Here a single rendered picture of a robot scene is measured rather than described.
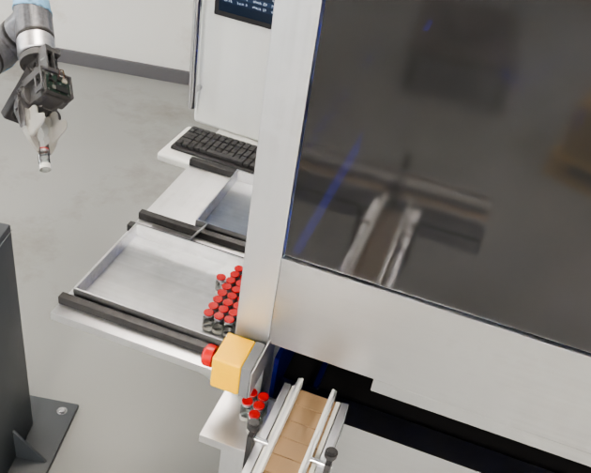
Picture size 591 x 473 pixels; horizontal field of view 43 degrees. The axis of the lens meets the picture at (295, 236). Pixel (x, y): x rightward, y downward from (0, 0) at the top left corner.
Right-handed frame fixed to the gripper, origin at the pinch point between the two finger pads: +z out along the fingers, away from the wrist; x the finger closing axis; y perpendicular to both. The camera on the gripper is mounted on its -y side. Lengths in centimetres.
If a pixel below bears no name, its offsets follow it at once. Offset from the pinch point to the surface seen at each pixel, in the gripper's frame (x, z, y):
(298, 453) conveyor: 27, 65, 24
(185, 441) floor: 94, 40, -72
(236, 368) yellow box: 18, 50, 22
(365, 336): 30, 50, 41
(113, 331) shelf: 18.9, 32.3, -8.8
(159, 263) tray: 34.3, 14.8, -8.8
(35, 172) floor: 107, -105, -153
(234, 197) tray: 60, -6, -4
